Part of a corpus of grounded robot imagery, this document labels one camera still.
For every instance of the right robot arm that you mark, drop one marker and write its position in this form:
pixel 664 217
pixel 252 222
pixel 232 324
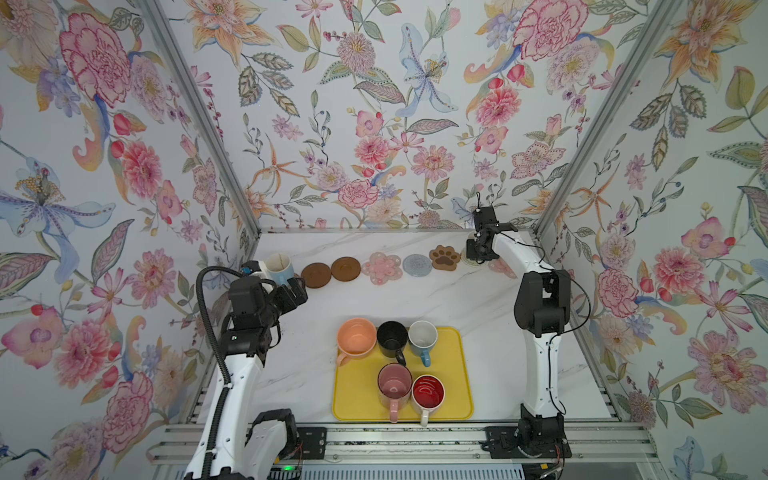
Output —
pixel 542 310

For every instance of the white mug blue handle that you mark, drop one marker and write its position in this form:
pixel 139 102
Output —
pixel 423 337

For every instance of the dusty pink mug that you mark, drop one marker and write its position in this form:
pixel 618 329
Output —
pixel 394 383

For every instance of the grey round coaster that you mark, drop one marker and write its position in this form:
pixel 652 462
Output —
pixel 417 265

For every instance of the yellow tray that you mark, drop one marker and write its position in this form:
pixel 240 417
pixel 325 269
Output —
pixel 356 397

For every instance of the dark brown round coaster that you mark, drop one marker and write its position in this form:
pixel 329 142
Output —
pixel 345 269

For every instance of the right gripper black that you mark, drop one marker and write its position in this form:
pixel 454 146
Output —
pixel 471 251

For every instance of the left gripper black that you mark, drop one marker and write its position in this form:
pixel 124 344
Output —
pixel 299 295

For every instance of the orange mug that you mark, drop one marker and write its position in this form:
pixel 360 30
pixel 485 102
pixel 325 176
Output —
pixel 355 339

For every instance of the black mug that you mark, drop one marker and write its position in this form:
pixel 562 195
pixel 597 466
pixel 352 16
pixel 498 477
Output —
pixel 392 340

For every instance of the red interior white mug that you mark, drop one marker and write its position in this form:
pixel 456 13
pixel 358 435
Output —
pixel 427 396

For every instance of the cream mug blue handle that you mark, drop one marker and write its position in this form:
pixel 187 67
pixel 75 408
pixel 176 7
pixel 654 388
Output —
pixel 279 268

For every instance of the brown paw coaster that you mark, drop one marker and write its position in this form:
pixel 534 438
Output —
pixel 444 258

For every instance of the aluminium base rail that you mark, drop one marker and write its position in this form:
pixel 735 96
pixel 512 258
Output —
pixel 467 450

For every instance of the brown wooden round coaster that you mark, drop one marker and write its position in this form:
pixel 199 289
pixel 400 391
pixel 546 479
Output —
pixel 316 275

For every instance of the pink flower coaster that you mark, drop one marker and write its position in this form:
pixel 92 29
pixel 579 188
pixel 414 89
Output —
pixel 382 268
pixel 500 266

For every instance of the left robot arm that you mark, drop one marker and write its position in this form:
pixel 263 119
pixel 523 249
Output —
pixel 232 446

